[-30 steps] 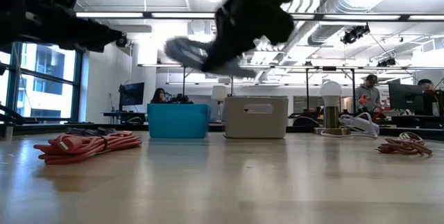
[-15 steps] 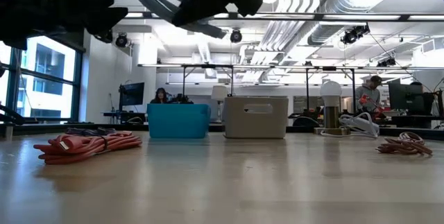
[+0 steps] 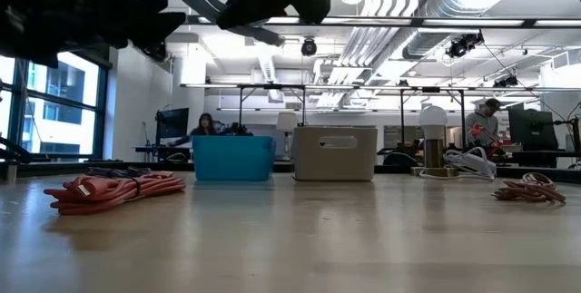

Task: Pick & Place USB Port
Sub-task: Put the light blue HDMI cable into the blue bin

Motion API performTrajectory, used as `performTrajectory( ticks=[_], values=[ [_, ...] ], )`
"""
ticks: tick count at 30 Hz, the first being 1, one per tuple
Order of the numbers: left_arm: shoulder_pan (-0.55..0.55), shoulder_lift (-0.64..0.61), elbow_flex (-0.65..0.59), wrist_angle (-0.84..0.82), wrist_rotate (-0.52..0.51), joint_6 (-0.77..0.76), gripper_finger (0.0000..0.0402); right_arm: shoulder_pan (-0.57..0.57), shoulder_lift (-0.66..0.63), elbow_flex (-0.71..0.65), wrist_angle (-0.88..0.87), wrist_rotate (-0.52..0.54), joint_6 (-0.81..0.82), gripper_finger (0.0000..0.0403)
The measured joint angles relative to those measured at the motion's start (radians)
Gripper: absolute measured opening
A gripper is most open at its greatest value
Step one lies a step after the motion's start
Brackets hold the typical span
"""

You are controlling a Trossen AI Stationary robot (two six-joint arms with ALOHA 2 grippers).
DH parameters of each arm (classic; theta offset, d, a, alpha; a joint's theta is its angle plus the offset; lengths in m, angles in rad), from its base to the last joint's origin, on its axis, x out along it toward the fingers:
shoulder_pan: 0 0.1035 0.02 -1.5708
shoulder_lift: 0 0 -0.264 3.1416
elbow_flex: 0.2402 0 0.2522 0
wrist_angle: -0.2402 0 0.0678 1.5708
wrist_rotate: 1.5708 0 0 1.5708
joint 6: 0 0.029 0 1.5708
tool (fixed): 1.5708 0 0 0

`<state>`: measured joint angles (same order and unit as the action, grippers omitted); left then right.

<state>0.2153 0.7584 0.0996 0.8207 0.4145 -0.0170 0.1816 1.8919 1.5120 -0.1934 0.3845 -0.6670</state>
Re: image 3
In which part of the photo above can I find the black ceiling camera cluster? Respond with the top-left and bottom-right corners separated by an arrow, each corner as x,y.
446,31 -> 486,59

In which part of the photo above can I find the blue plastic bin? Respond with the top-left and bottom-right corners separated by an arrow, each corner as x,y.
192,134 -> 277,182

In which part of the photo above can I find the dark window frame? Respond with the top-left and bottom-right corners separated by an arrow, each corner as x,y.
0,50 -> 113,163

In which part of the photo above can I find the white power cord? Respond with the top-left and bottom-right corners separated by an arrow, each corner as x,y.
418,168 -> 497,182

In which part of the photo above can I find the silver ventilation duct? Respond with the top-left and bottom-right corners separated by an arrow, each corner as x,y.
401,0 -> 527,61

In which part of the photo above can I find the black computer monitor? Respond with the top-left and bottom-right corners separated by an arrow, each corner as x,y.
155,107 -> 191,146

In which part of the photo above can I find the large orange cable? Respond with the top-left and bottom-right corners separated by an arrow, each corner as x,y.
44,171 -> 187,216

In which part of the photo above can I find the overhead light bar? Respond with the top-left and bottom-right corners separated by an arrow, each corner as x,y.
181,15 -> 581,30

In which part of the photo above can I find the black frame brace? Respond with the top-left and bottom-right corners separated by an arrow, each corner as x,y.
0,133 -> 34,164

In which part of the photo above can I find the person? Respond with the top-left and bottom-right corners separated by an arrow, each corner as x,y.
168,112 -> 220,147
464,97 -> 502,154

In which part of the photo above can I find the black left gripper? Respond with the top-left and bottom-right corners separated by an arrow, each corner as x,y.
0,0 -> 187,68

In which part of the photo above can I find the dark office desk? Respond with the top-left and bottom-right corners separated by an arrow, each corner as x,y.
133,144 -> 194,163

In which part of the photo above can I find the beige plastic bin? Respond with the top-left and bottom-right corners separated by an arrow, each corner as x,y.
292,125 -> 379,182

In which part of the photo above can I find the brass lamp with white bulb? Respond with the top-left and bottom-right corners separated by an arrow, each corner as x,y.
410,105 -> 459,178

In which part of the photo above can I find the black monitor on arm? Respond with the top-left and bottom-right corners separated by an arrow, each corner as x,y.
507,108 -> 560,151

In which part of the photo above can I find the black metal workstation frame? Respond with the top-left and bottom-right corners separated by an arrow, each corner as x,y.
398,86 -> 468,151
237,83 -> 309,127

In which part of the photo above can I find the white power strip cable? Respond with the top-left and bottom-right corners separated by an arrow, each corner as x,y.
443,146 -> 498,180

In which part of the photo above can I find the long hanging light bar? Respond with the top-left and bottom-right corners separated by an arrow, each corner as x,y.
180,83 -> 581,94

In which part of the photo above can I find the small orange cable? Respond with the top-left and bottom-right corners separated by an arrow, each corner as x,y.
491,171 -> 567,204

